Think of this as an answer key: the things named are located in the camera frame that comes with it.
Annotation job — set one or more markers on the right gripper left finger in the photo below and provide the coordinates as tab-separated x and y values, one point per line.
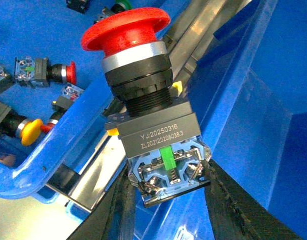
114	216

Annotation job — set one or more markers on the green push button centre right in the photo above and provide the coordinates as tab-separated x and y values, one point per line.
80	6

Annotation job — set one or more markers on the green push button by wall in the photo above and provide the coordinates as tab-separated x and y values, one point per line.
118	7

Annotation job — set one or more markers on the small yellow push button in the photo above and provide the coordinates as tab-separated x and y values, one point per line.
19	126

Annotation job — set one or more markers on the red mushroom push button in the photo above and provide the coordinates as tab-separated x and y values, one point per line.
159	132

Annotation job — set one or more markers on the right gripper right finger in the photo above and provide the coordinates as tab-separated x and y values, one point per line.
235	215

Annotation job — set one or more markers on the red push button lying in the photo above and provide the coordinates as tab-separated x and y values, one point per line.
39	72

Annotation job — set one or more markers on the black contact block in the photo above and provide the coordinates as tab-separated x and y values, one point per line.
6	79

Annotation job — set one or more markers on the blue source bin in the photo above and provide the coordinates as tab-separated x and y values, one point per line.
47	28

